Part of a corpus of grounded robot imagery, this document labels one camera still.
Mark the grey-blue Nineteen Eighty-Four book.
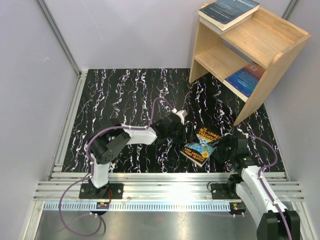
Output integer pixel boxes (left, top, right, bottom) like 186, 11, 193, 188
198, 0, 260, 31

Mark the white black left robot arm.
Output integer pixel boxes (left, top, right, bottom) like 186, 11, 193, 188
80, 110, 193, 199

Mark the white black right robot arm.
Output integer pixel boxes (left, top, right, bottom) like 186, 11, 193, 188
207, 134, 301, 240

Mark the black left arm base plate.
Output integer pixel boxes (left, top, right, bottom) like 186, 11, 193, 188
79, 182, 125, 200

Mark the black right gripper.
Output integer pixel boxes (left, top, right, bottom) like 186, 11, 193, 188
206, 134, 236, 164

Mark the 169-storey treehouse book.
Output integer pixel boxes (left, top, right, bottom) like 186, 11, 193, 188
180, 127, 222, 167

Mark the aluminium rail frame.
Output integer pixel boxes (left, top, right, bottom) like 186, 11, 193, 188
22, 69, 308, 240

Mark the red comic book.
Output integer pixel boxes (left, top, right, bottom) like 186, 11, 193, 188
199, 14, 253, 35

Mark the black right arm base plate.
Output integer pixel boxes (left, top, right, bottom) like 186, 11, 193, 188
209, 183, 240, 200

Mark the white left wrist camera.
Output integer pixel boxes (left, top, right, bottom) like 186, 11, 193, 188
171, 108, 188, 125

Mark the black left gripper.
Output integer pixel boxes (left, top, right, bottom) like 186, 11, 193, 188
166, 122, 199, 144

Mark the wooden two-tier shelf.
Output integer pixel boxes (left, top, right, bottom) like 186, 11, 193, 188
189, 7, 311, 126

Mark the blue orange sunset book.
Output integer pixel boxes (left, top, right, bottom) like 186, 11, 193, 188
223, 62, 265, 102

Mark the white slotted cable duct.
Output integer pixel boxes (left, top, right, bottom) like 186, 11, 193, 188
44, 201, 231, 212

